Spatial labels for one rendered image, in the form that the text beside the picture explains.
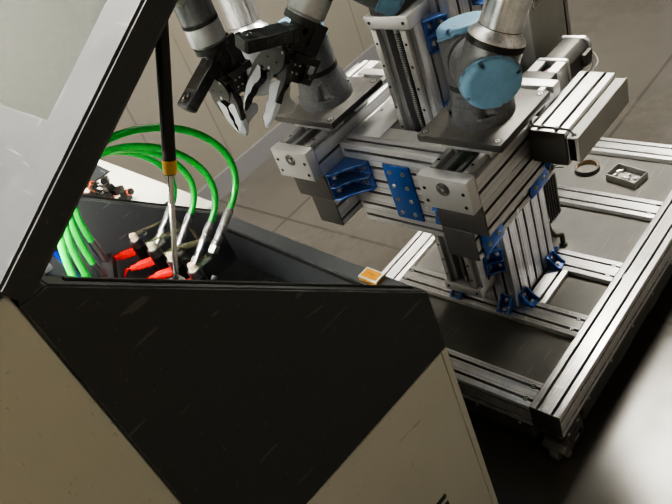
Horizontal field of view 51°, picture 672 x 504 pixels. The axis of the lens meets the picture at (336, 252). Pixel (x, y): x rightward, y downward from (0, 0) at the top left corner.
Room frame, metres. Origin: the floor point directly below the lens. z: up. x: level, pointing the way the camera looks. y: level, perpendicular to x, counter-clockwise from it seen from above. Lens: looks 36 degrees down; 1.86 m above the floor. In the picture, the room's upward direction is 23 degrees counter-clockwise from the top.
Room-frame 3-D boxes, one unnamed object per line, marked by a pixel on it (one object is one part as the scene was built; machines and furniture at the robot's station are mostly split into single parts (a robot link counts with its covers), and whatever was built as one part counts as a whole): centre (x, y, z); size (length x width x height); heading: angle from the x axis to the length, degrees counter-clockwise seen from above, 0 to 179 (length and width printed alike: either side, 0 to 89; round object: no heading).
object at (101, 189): (1.87, 0.53, 1.01); 0.23 x 0.11 x 0.06; 32
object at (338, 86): (1.80, -0.14, 1.09); 0.15 x 0.15 x 0.10
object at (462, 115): (1.39, -0.43, 1.09); 0.15 x 0.15 x 0.10
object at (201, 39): (1.43, 0.07, 1.43); 0.08 x 0.08 x 0.05
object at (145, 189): (1.84, 0.51, 0.96); 0.70 x 0.22 x 0.03; 32
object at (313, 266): (1.29, 0.07, 0.87); 0.62 x 0.04 x 0.16; 32
